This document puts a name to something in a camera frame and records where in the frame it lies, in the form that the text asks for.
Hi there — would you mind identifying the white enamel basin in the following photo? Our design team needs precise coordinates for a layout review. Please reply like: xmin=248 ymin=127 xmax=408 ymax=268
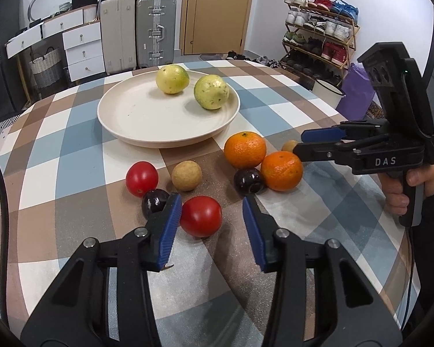
xmin=312 ymin=79 xmax=346 ymax=109

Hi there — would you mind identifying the orange mandarin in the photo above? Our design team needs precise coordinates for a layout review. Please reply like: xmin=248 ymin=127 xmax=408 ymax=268
xmin=223 ymin=132 xmax=266 ymax=169
xmin=260 ymin=151 xmax=303 ymax=192

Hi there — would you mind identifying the tan longan fruit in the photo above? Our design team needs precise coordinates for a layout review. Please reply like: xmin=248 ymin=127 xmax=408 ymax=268
xmin=171 ymin=160 xmax=203 ymax=192

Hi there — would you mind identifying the silver aluminium suitcase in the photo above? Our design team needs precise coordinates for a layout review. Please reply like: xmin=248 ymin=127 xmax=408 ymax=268
xmin=135 ymin=0 xmax=176 ymax=67

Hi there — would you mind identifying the person's right hand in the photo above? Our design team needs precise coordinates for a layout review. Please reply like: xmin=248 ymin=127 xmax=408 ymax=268
xmin=378 ymin=165 xmax=434 ymax=215

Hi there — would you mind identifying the wooden shoe rack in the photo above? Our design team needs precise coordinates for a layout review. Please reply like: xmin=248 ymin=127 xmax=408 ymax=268
xmin=280 ymin=0 xmax=360 ymax=87

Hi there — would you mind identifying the white drawer cabinet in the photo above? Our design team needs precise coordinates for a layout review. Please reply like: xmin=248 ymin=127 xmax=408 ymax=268
xmin=5 ymin=5 xmax=106 ymax=82

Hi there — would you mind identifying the checkered tablecloth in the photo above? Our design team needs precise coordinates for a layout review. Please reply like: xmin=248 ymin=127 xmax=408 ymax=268
xmin=0 ymin=60 xmax=420 ymax=346

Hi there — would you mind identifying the dark cherry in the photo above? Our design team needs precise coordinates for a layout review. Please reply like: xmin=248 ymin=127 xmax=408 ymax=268
xmin=141 ymin=189 xmax=170 ymax=220
xmin=233 ymin=168 xmax=266 ymax=196

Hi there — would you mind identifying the beige suitcase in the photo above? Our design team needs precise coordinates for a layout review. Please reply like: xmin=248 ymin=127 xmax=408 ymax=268
xmin=99 ymin=0 xmax=137 ymax=74

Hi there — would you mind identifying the cream oval plate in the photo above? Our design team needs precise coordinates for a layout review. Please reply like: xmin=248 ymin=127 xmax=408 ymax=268
xmin=97 ymin=71 xmax=240 ymax=148

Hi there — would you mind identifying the yellow-green passion fruit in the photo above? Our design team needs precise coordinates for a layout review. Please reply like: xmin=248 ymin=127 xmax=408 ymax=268
xmin=156 ymin=64 xmax=190 ymax=95

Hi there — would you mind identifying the red cherry tomato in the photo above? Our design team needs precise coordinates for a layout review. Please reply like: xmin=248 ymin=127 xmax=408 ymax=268
xmin=180 ymin=196 xmax=222 ymax=238
xmin=125 ymin=161 xmax=159 ymax=198

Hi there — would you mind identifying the wooden door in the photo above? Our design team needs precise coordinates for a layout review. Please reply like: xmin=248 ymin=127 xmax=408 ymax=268
xmin=179 ymin=0 xmax=252 ymax=55

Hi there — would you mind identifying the purple bag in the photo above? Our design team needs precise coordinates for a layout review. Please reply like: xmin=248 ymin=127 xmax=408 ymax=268
xmin=336 ymin=63 xmax=375 ymax=121

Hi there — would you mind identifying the brown longan with calyx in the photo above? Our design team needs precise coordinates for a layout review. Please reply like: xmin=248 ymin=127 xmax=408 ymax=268
xmin=281 ymin=139 xmax=298 ymax=153

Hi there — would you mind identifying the yellow spotted passion fruit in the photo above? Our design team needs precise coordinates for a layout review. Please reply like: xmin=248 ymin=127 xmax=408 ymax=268
xmin=194 ymin=74 xmax=229 ymax=110

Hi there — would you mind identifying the woven laundry basket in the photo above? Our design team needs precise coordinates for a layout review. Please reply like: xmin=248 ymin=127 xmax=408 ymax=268
xmin=29 ymin=46 xmax=64 ymax=88

